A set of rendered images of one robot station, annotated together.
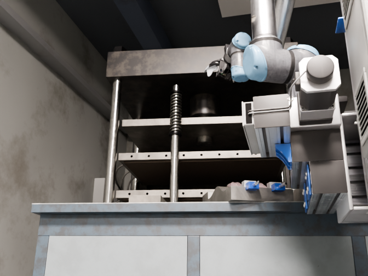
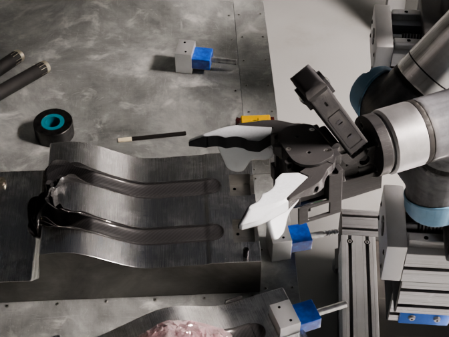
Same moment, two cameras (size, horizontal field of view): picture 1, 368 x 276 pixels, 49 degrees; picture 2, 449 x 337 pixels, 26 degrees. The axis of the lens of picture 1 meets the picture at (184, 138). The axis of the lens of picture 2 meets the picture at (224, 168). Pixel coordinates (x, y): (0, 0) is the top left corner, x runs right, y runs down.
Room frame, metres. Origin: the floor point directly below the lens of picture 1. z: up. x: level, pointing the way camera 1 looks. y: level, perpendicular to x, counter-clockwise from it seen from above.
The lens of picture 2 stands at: (1.88, 0.51, 2.21)
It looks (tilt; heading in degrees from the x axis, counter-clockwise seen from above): 47 degrees down; 260
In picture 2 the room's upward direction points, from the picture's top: straight up
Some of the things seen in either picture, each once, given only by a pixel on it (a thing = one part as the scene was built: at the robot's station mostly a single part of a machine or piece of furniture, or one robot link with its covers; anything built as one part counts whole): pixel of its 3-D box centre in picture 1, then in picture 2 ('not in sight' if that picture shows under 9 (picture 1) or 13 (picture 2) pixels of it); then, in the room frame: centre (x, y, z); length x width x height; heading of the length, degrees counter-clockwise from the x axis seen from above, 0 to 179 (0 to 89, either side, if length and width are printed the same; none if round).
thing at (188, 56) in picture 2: not in sight; (206, 59); (1.64, -1.09, 0.83); 0.13 x 0.05 x 0.05; 161
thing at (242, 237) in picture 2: not in sight; (245, 237); (1.65, -0.55, 0.87); 0.05 x 0.05 x 0.04; 83
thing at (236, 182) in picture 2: not in sight; (241, 191); (1.64, -0.66, 0.87); 0.05 x 0.05 x 0.04; 83
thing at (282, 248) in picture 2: not in sight; (303, 237); (1.54, -0.57, 0.83); 0.13 x 0.05 x 0.05; 1
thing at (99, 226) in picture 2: not in sight; (124, 202); (1.86, -0.62, 0.92); 0.35 x 0.16 x 0.09; 173
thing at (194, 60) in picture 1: (204, 105); not in sight; (2.82, -0.15, 1.75); 1.30 x 0.84 x 0.61; 83
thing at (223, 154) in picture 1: (205, 169); not in sight; (2.87, -0.16, 1.27); 1.10 x 0.74 x 0.05; 83
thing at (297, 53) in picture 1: (301, 67); not in sight; (1.25, -0.40, 1.20); 0.13 x 0.12 x 0.14; 102
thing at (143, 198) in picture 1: (148, 206); not in sight; (1.95, 0.17, 0.84); 0.20 x 0.15 x 0.07; 173
